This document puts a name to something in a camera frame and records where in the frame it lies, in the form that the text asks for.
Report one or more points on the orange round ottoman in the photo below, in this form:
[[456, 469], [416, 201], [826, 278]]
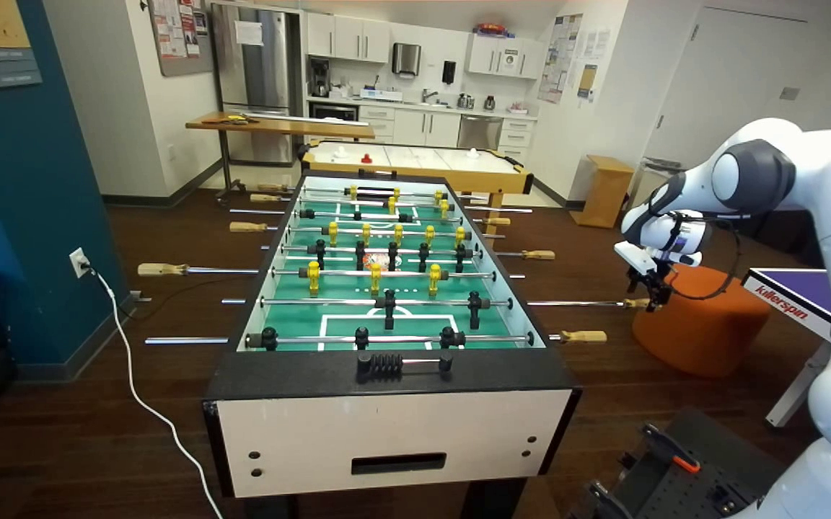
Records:
[[706, 334]]

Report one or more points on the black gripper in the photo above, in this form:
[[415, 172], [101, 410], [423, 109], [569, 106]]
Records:
[[650, 276]]

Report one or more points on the wall bulletin board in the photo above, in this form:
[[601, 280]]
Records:
[[179, 38]]

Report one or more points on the silver paper towel dispenser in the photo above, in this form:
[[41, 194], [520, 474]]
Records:
[[409, 60]]

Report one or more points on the two black players rod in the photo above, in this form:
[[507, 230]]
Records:
[[569, 304]]

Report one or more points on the stainless steel refrigerator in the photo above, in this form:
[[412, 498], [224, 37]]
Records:
[[257, 76]]

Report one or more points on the wooden high table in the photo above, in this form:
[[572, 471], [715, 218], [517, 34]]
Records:
[[282, 126]]

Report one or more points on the framed yellow wall poster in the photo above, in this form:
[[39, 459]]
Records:
[[0, 38]]

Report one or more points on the black score counter beads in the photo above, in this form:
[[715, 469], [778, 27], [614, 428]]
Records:
[[381, 367]]

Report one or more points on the tall white wall poster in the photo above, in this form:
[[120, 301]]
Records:
[[562, 60]]

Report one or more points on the five black players rod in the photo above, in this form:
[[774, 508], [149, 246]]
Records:
[[539, 255]]

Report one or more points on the white upper kitchen cabinet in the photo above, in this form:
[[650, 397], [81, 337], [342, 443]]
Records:
[[503, 60], [347, 38]]

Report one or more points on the three black players attack rod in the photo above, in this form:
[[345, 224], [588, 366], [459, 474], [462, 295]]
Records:
[[500, 221]]

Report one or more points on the wooden waste bin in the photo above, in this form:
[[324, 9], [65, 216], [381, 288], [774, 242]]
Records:
[[605, 193]]

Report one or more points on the wooden air hockey table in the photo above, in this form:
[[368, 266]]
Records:
[[416, 164]]

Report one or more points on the black wall soap dispenser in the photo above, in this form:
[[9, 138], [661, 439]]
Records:
[[448, 74]]

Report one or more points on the black coffee maker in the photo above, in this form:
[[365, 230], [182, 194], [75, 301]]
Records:
[[318, 76]]

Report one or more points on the two yellow players rod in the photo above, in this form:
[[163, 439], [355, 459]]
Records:
[[267, 197]]

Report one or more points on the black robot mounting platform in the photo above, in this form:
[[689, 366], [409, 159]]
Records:
[[715, 462]]

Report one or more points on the small yellow wall poster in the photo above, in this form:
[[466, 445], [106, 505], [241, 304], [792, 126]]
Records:
[[588, 84]]

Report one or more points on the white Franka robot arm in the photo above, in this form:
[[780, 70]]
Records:
[[820, 182]]

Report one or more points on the three yellow players goalie rod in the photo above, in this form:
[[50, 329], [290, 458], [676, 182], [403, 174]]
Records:
[[391, 197]]

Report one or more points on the blue ping pong table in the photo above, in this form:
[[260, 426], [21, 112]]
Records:
[[792, 299]]

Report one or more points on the three black players goalie rod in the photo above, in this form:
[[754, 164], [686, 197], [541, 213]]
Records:
[[585, 337]]

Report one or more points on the black orange bar clamp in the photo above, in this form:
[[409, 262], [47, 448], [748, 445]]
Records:
[[670, 448]]

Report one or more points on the dark furniture piece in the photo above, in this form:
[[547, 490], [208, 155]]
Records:
[[792, 242]]

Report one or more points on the red air hockey puck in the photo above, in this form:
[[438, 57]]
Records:
[[368, 159]]

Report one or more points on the foosball table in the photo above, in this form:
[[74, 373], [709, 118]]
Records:
[[389, 422]]

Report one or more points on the small pink foosball ball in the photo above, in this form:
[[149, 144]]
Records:
[[371, 262]]

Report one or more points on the white door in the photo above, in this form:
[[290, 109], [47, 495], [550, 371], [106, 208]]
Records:
[[722, 76]]

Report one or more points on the white wall outlet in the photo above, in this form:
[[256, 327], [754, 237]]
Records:
[[78, 262]]

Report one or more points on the five yellow players rod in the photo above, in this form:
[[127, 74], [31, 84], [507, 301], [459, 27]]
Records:
[[246, 227]]

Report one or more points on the white kitchen counter cabinets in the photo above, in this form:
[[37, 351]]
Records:
[[416, 128]]

